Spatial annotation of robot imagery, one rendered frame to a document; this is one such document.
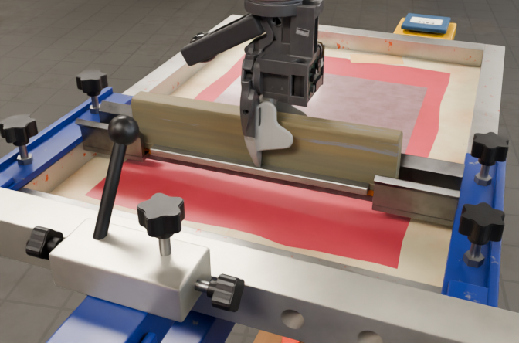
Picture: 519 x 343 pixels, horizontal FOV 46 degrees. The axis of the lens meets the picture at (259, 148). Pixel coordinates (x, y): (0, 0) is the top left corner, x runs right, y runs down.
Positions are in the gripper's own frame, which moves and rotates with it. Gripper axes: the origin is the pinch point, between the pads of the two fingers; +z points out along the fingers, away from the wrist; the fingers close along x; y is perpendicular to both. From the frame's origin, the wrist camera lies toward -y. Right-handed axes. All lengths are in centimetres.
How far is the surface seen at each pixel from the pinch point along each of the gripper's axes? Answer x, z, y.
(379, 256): -8.5, 6.3, 17.8
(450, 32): 76, 7, 18
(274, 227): -7.5, 6.2, 4.8
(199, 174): 0.4, 6.1, -9.1
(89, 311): -34.5, -2.5, -1.8
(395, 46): 56, 4, 8
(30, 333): 36, 101, -89
